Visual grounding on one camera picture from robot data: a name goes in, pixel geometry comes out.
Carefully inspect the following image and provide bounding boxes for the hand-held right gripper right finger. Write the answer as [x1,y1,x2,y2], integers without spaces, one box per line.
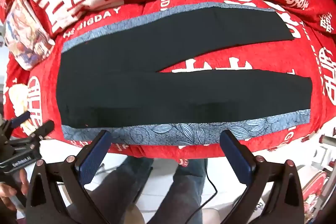
[219,130,307,224]

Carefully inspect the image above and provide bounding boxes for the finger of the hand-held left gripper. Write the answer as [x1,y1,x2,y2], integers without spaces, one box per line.
[7,111,31,130]
[26,120,55,141]

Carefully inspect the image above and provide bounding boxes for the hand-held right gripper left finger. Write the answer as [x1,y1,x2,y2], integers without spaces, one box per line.
[25,130,113,224]

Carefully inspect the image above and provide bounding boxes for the black pants with blue stripes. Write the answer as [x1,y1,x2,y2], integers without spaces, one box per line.
[56,2,313,146]

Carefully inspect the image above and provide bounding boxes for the person's left hand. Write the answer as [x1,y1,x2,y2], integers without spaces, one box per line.
[0,169,30,211]

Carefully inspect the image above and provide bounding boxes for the cream cloth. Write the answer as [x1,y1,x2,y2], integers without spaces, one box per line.
[7,83,30,115]

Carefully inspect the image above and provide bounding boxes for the person's right leg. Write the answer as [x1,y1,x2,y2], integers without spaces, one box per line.
[172,158,208,224]

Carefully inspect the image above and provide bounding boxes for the red patterned bag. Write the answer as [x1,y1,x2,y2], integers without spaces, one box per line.
[301,169,332,215]

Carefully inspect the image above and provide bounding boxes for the colourful printed cloth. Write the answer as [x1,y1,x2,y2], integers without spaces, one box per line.
[4,0,55,71]

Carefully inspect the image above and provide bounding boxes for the red printed blanket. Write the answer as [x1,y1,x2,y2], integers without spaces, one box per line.
[0,0,336,161]

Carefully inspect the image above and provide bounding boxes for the black cable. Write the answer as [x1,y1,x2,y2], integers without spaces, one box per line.
[184,158,219,224]

